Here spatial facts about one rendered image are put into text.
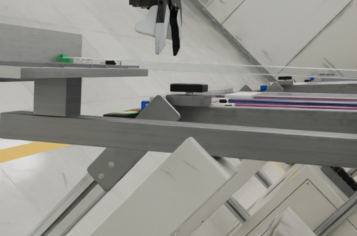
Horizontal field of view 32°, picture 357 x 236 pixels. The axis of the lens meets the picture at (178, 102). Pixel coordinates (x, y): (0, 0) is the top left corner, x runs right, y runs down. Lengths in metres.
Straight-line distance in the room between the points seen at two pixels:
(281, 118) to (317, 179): 1.49
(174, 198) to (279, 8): 9.23
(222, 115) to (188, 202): 0.32
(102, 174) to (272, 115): 0.27
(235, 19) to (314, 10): 1.23
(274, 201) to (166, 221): 1.79
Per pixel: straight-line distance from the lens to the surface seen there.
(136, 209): 0.66
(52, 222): 1.01
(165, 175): 0.64
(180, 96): 0.92
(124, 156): 0.94
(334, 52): 9.73
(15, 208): 1.94
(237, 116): 0.93
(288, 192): 2.42
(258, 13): 9.87
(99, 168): 0.96
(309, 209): 2.42
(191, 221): 2.08
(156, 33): 1.11
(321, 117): 0.92
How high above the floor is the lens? 0.97
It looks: 13 degrees down
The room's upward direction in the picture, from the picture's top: 44 degrees clockwise
